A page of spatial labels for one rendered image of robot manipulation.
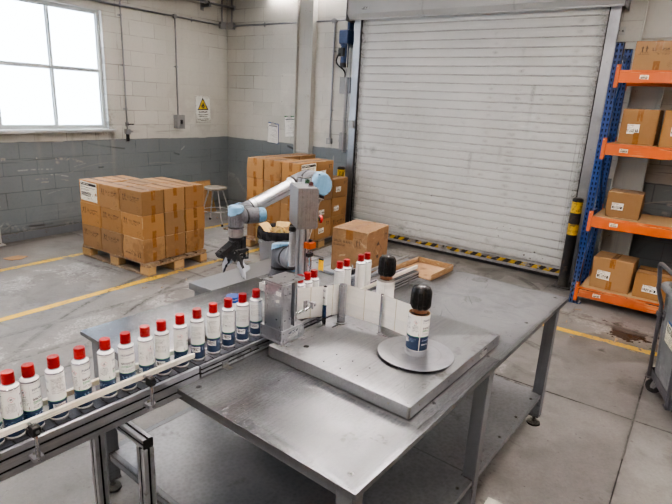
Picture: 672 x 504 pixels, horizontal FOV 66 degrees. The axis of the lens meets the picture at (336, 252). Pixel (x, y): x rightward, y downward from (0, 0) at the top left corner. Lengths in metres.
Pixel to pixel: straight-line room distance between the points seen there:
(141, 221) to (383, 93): 3.57
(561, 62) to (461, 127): 1.29
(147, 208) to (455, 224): 3.73
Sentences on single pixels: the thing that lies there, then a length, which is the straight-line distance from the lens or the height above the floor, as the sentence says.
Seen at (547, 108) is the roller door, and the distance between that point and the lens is 6.44.
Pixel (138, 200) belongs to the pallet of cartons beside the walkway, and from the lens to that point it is 5.62.
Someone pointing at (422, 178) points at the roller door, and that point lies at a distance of 7.00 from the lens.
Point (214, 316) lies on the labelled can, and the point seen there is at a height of 1.04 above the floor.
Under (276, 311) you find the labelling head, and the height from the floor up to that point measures 1.02.
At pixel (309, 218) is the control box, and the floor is 1.34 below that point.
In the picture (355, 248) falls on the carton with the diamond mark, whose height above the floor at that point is 1.01.
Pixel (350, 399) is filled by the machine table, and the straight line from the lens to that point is 1.93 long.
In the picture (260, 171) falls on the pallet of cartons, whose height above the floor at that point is 0.99.
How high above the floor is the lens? 1.85
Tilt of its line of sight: 16 degrees down
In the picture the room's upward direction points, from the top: 3 degrees clockwise
